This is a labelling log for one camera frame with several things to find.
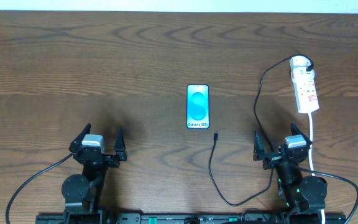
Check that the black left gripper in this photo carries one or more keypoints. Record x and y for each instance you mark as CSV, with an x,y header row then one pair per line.
x,y
105,157

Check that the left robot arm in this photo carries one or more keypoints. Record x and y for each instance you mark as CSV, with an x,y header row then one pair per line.
x,y
82,192

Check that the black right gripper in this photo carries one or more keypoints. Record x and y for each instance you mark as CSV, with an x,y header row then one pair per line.
x,y
276,156

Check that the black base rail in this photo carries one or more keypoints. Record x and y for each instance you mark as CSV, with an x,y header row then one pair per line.
x,y
136,218

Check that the white USB charger plug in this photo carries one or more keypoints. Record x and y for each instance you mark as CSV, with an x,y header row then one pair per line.
x,y
301,61

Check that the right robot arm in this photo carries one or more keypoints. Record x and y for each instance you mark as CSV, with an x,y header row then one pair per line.
x,y
305,196

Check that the white power strip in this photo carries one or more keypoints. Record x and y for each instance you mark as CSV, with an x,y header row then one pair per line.
x,y
305,90

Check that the blue Galaxy smartphone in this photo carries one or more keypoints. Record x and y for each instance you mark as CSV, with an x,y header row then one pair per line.
x,y
197,107

